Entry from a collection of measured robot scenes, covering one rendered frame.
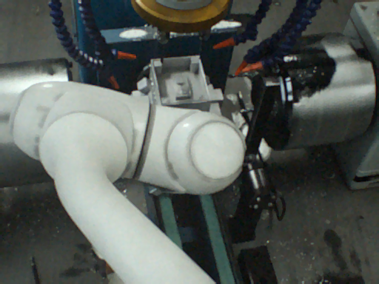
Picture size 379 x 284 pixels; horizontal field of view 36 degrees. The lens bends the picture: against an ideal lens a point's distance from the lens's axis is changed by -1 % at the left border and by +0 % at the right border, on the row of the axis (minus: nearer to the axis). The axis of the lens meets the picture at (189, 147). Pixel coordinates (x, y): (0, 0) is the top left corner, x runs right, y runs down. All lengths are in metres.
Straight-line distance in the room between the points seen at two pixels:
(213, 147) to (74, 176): 0.17
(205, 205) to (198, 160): 0.59
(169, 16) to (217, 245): 0.49
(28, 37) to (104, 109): 1.06
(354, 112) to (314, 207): 0.30
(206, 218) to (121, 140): 0.60
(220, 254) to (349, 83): 0.44
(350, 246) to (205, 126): 0.82
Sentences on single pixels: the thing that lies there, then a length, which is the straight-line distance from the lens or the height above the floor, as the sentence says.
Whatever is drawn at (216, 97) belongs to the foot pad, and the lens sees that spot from 1.23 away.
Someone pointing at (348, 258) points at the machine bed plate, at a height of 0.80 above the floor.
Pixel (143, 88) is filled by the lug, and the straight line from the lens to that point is 1.22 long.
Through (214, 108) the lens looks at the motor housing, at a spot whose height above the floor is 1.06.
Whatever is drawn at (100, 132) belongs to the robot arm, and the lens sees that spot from 0.67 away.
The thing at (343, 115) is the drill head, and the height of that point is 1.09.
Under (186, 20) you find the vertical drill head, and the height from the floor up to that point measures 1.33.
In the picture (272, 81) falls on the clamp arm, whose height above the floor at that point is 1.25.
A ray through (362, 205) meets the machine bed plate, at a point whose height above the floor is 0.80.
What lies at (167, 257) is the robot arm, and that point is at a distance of 0.51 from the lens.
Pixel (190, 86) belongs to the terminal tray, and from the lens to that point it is 1.19.
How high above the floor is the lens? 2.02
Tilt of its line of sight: 55 degrees down
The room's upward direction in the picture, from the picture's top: 9 degrees clockwise
